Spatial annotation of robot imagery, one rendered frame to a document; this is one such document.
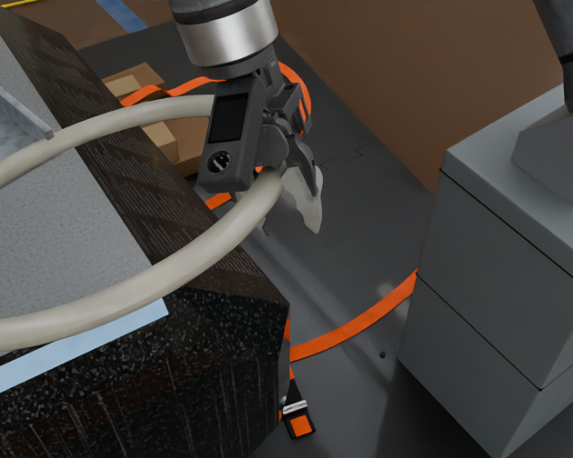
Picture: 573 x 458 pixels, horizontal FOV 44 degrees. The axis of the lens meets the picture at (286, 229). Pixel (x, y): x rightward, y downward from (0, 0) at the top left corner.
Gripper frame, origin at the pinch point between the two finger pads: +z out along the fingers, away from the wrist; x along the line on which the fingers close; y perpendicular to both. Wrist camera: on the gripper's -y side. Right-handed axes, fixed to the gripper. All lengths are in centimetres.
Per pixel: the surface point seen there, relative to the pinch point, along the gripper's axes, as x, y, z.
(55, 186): 62, 35, 11
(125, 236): 45, 28, 19
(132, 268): 42, 22, 21
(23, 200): 66, 31, 11
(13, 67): 85, 65, -3
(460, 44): 15, 244, 79
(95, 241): 50, 26, 18
